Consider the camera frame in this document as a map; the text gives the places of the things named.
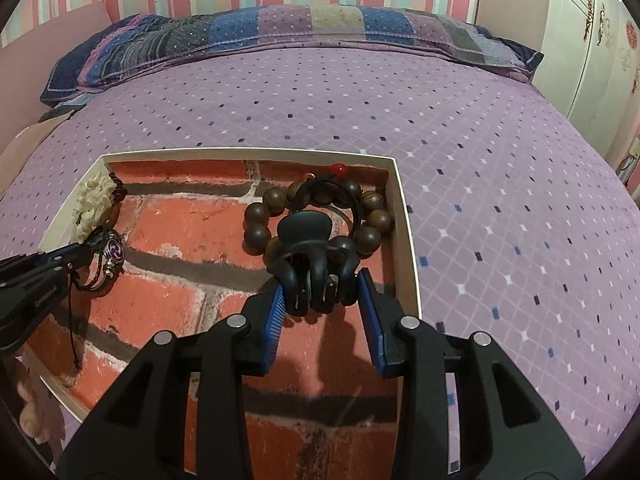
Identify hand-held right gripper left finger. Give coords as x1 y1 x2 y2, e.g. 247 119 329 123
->
55 280 288 480

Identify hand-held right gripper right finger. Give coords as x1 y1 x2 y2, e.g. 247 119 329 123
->
357 267 586 480

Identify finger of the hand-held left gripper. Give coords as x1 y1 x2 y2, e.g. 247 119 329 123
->
0 239 107 292

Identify black cord charm bracelet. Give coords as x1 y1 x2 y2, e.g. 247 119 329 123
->
69 227 127 376

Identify cream flower scrunchie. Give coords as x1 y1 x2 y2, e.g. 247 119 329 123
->
72 172 121 241

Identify black hair claw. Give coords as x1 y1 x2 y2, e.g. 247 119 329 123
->
265 212 362 317

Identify brick-lined cardboard tray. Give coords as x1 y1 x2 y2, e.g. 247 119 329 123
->
22 147 422 480

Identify wooden bead bracelet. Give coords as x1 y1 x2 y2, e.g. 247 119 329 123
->
243 178 396 273

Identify black hair tie red beads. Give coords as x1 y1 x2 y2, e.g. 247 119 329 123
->
292 162 367 241

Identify person's left hand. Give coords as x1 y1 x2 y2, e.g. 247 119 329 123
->
14 359 47 445

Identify purple diamond bedsheet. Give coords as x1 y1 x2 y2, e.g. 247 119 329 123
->
0 45 640 480

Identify long patchwork pillow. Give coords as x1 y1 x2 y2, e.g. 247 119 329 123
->
40 4 545 108

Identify white wardrobe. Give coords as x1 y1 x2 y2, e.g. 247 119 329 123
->
530 0 640 161

